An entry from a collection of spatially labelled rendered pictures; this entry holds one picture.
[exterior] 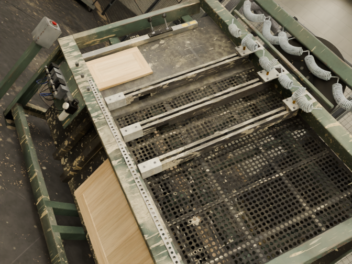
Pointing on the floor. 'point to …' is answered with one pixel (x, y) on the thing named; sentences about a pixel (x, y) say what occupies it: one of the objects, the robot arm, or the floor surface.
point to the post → (19, 67)
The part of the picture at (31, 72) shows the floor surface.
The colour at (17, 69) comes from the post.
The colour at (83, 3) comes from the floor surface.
